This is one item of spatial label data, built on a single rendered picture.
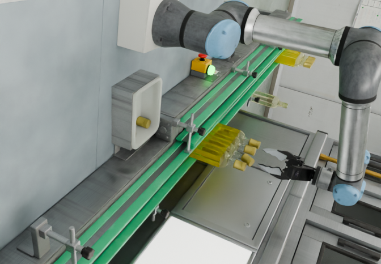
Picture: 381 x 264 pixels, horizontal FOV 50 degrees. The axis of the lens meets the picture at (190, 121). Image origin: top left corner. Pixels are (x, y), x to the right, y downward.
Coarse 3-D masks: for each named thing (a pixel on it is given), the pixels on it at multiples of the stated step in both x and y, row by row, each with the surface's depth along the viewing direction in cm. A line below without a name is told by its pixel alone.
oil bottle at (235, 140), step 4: (212, 132) 170; (216, 132) 170; (220, 132) 170; (224, 132) 171; (212, 136) 168; (216, 136) 168; (220, 136) 168; (224, 136) 168; (228, 136) 168; (232, 136) 169; (228, 140) 166; (232, 140) 166; (236, 140) 166; (236, 144) 166; (236, 148) 166
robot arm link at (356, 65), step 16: (352, 48) 107; (368, 48) 105; (352, 64) 105; (368, 64) 103; (352, 80) 105; (368, 80) 104; (352, 96) 106; (368, 96) 105; (352, 112) 109; (368, 112) 109; (352, 128) 111; (368, 128) 113; (352, 144) 114; (352, 160) 116; (336, 176) 124; (352, 176) 119; (336, 192) 122; (352, 192) 119
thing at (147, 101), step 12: (156, 84) 141; (144, 96) 146; (156, 96) 144; (144, 108) 148; (156, 108) 146; (132, 120) 132; (156, 120) 148; (132, 132) 134; (144, 132) 147; (132, 144) 136
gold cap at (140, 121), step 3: (138, 117) 148; (141, 117) 148; (138, 120) 148; (141, 120) 148; (144, 120) 147; (147, 120) 147; (138, 123) 148; (141, 123) 147; (144, 123) 147; (147, 123) 147; (150, 123) 149; (141, 126) 149; (144, 126) 147; (147, 126) 148
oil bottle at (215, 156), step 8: (200, 144) 162; (208, 144) 162; (192, 152) 161; (200, 152) 160; (208, 152) 158; (216, 152) 158; (224, 152) 159; (200, 160) 162; (208, 160) 159; (216, 160) 158; (224, 160) 156
